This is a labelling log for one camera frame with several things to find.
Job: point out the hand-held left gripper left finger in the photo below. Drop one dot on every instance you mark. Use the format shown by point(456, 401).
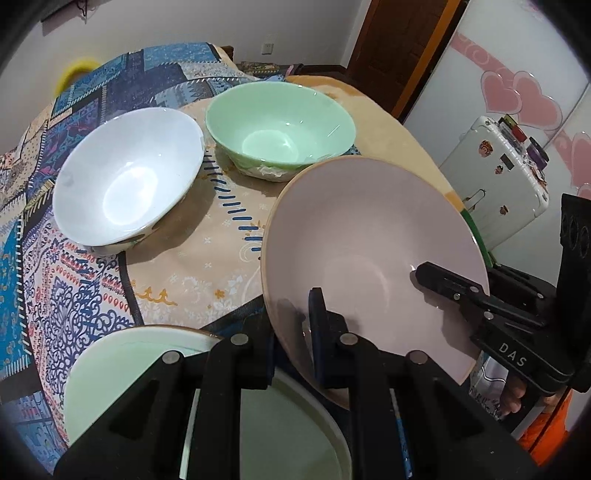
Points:
point(261, 355)

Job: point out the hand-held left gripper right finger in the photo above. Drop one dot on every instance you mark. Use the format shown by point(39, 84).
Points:
point(323, 341)

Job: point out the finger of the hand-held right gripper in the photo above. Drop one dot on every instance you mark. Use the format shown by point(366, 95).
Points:
point(448, 284)
point(521, 288)

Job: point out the pink bowl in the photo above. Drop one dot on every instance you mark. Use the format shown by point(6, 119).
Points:
point(369, 230)

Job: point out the green plate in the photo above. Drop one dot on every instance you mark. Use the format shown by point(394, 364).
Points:
point(111, 383)

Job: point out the white bowl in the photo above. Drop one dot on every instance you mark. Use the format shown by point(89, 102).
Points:
point(129, 184)

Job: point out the green bowl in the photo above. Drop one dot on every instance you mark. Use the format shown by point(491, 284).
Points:
point(277, 129)

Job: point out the person's right hand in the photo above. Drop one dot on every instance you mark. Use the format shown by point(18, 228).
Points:
point(515, 392)

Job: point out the person's orange clothing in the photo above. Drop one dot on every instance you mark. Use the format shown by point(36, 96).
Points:
point(549, 434)

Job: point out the white suitcase with stickers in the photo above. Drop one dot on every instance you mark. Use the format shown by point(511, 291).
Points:
point(485, 184)

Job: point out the patchwork blanket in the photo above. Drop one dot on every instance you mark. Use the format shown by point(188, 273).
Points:
point(69, 300)

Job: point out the white wardrobe with pink print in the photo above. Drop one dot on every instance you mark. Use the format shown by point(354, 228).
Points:
point(461, 69)

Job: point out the dark bag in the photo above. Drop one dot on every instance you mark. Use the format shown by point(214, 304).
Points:
point(263, 68)

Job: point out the yellow foam tube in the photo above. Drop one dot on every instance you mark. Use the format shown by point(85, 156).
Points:
point(76, 68)

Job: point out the wooden door frame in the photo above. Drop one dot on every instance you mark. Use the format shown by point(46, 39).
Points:
point(397, 46)

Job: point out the wall outlet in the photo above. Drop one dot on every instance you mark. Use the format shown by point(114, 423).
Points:
point(267, 48)

